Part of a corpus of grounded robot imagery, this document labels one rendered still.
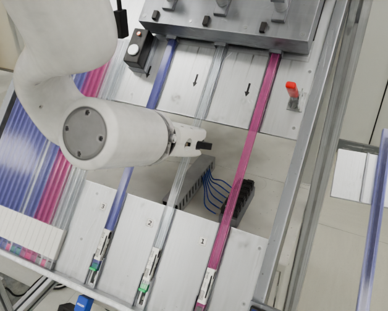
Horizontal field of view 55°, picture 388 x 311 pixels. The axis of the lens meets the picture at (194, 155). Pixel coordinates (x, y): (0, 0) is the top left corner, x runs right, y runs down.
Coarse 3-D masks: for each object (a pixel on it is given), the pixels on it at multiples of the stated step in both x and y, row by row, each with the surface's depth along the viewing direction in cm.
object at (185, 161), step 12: (216, 60) 73; (216, 72) 73; (204, 96) 72; (204, 108) 71; (180, 168) 70; (180, 180) 70; (168, 204) 69; (168, 216) 69; (156, 240) 68; (144, 288) 67
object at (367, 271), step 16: (384, 128) 51; (384, 144) 51; (384, 160) 50; (384, 176) 50; (384, 192) 49; (368, 224) 49; (368, 240) 48; (368, 256) 48; (368, 272) 47; (368, 288) 47; (368, 304) 46
